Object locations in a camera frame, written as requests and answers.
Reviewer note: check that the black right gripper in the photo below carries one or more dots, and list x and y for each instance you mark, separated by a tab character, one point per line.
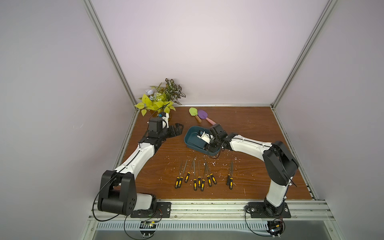
214	141

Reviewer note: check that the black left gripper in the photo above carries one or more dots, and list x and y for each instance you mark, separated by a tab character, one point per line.
177	131

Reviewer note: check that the teal plastic storage box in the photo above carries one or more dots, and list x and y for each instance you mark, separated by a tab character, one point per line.
193	141

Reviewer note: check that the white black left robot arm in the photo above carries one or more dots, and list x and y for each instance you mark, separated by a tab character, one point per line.
118	193

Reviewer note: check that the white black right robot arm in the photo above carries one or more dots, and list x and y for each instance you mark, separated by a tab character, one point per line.
280	164

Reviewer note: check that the artificial green leafy plant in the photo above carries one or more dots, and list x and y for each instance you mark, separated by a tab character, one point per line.
161	98

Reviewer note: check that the left small circuit board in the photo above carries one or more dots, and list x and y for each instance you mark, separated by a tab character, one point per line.
148	228

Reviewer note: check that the small circuit board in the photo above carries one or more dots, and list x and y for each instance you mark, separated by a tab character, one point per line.
275	228
148	228

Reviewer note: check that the right small circuit board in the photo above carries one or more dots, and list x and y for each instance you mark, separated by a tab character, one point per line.
275	228

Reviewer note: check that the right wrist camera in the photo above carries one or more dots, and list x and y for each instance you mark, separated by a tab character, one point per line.
205	136

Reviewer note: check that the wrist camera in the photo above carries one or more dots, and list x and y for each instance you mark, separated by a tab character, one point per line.
205	136
165	119

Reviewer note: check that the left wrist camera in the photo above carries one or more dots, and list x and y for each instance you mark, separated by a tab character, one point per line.
165	119

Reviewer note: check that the green trowel wooden handle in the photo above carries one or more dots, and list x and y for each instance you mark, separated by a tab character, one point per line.
194	112

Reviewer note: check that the purple trowel pink handle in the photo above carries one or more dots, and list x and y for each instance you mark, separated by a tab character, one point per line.
204	116

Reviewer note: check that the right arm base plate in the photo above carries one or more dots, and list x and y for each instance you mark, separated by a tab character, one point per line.
267	211

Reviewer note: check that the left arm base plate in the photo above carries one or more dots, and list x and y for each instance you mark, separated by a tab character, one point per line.
159	210

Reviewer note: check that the aluminium mounting rail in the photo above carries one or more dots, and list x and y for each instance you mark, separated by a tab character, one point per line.
198	209

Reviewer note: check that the white slotted cable duct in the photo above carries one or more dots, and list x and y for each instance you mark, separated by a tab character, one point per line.
187	225

